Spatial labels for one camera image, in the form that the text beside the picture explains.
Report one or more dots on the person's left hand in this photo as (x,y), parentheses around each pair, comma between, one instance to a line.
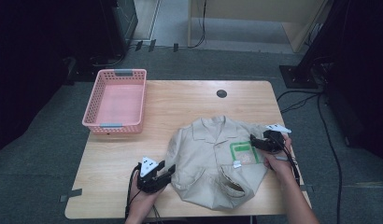
(143,202)

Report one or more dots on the black slanted stand pole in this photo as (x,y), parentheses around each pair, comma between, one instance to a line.
(317,37)

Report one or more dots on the person's right hand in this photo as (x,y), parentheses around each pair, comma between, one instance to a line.
(281,168)

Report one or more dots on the dark round table grommet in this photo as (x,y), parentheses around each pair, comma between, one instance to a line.
(221,93)

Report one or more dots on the black equipment cabinet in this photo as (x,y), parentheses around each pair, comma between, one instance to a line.
(121,25)

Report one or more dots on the black stand base plate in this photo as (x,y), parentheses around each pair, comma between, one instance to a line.
(297,76)

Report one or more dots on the grey tape piece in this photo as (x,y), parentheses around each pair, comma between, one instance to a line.
(70,195)
(308,188)

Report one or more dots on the light wooden desk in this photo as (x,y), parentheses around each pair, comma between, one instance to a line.
(258,9)

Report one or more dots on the beige shirt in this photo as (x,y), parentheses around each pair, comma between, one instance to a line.
(205,161)

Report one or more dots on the pink plastic basket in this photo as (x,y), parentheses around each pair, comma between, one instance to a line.
(119,104)

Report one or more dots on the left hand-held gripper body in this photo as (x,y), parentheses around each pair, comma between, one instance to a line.
(150,182)

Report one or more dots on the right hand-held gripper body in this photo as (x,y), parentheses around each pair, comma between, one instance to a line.
(273,140)

